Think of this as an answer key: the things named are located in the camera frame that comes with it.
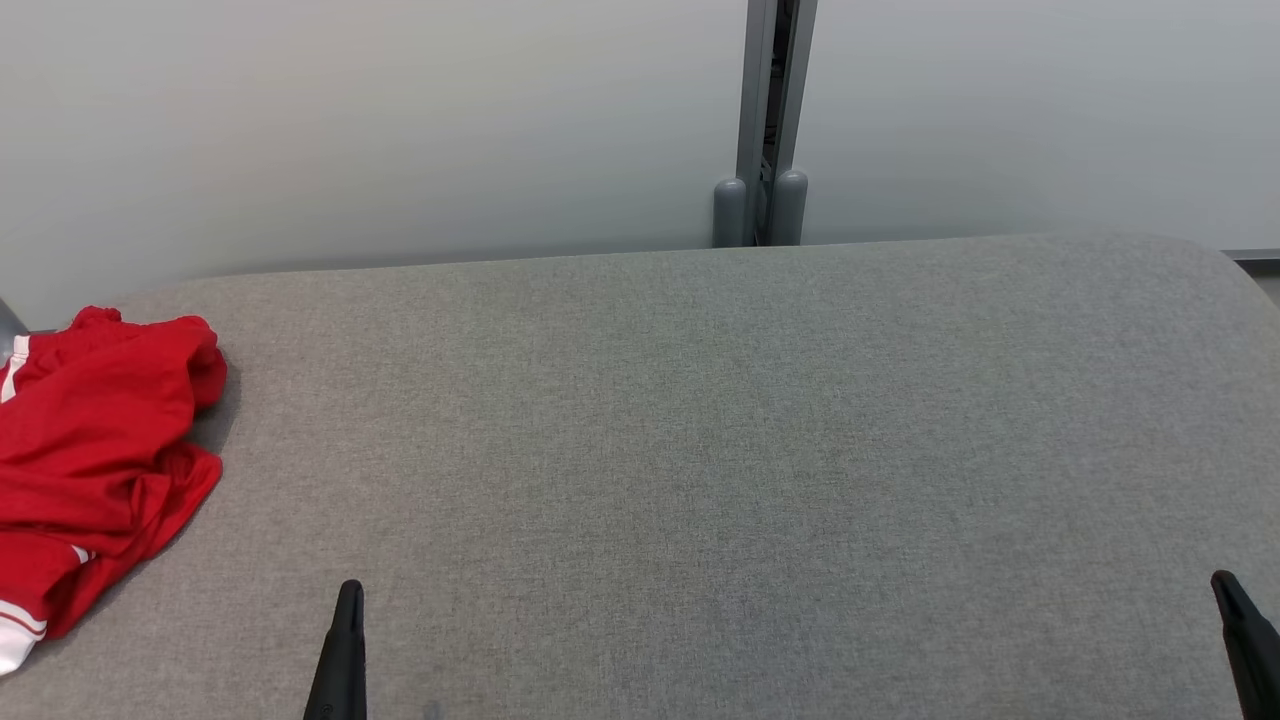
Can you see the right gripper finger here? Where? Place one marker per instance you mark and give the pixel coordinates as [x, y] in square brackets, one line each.
[1255, 660]

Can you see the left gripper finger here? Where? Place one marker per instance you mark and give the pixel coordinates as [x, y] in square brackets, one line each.
[340, 660]

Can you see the red Bulls 23 jersey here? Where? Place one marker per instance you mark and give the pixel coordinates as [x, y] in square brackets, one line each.
[90, 510]

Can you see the grey baseboard strip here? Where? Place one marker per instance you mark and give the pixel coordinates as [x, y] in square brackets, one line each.
[1255, 258]

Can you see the grey metal partition post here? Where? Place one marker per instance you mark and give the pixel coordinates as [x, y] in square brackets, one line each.
[752, 100]

